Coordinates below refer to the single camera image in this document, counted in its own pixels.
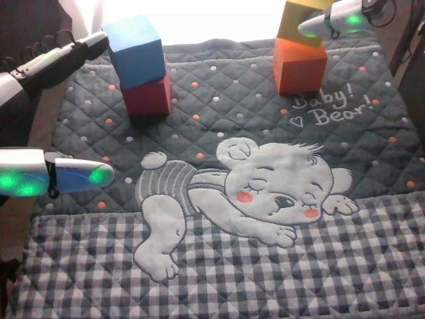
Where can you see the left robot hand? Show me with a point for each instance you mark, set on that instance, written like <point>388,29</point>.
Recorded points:
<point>79,176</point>

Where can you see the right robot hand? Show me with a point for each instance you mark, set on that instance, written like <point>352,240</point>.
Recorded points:
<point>345,16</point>

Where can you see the yellow cube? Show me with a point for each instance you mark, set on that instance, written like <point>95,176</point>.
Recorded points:
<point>295,23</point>

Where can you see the light blue cube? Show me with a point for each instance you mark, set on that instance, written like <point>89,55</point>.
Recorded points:
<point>136,50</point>

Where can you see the orange cube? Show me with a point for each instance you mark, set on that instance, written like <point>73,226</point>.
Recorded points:
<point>299,69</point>

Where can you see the red cube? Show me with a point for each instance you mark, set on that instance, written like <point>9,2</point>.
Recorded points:
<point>146,98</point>

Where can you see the grey quilt with bear print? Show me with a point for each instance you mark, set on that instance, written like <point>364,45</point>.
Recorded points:
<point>232,266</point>

